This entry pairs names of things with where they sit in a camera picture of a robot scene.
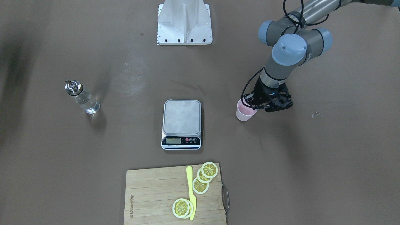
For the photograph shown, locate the yellow plastic knife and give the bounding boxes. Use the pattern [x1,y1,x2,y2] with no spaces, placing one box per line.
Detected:
[186,166,197,221]

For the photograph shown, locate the white metal column base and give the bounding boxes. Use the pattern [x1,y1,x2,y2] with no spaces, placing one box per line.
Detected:
[156,0,213,46]

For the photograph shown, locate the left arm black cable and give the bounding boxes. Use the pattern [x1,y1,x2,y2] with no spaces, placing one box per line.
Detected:
[241,0,330,103]

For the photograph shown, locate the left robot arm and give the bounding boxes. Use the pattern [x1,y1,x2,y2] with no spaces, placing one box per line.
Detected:
[240,0,352,113]

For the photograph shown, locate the lemon slice top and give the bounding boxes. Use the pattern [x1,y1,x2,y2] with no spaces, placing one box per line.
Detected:
[201,162,219,178]

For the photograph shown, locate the bamboo cutting board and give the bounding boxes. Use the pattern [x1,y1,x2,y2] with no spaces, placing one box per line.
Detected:
[124,163,229,225]

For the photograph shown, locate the lemon slice under single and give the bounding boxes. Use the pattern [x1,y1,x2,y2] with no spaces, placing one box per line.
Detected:
[185,199,194,219]

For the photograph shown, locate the lemon slice front single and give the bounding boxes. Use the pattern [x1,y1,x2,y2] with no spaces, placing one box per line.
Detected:
[172,198,191,219]

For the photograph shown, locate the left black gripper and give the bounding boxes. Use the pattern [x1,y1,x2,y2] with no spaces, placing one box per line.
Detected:
[242,78,293,113]

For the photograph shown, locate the clear glass sauce bottle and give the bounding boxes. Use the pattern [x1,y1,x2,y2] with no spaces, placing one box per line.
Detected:
[65,79,100,114]

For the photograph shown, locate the pink plastic cup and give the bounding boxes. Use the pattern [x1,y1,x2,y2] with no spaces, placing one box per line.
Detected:
[236,98,258,122]

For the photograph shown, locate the digital kitchen scale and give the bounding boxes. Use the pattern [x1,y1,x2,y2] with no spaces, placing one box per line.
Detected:
[161,99,202,150]

